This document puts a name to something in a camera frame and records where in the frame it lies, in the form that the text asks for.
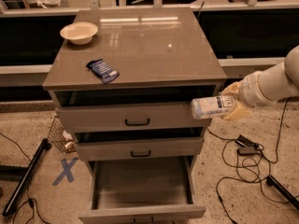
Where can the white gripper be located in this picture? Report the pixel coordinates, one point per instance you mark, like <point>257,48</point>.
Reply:
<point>251,90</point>

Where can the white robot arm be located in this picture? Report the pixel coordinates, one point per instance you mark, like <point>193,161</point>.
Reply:
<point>263,88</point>

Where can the grey top drawer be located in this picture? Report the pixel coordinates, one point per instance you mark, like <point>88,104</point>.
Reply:
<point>108,118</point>

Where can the grey drawer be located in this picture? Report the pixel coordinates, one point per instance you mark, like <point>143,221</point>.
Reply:
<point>141,190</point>
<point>151,148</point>
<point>108,118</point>

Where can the grey middle drawer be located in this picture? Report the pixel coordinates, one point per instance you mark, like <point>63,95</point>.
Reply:
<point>151,148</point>

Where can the grey drawer cabinet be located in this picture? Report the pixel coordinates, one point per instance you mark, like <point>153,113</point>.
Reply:
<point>162,56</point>

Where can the grey bottom drawer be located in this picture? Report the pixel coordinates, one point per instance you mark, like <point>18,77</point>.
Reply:
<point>141,190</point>

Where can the black power adapter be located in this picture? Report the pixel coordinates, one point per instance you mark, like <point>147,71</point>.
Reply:
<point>246,146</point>

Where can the black right floor bar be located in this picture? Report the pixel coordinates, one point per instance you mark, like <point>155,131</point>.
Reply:
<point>271,181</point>

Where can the black floor bar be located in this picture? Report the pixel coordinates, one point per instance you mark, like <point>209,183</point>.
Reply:
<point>271,181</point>
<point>11,206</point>

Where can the blue snack packet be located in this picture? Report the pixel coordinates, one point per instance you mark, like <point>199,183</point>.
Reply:
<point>102,70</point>

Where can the white paper bowl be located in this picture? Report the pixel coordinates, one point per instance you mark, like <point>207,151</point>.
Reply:
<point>79,33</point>

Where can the blue tape cross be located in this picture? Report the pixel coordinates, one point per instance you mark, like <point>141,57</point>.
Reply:
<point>66,172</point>

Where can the black left floor bar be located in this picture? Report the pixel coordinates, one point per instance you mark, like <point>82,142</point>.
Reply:
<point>11,206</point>

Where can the wire mesh basket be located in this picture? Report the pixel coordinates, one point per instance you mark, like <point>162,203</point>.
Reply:
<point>59,137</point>

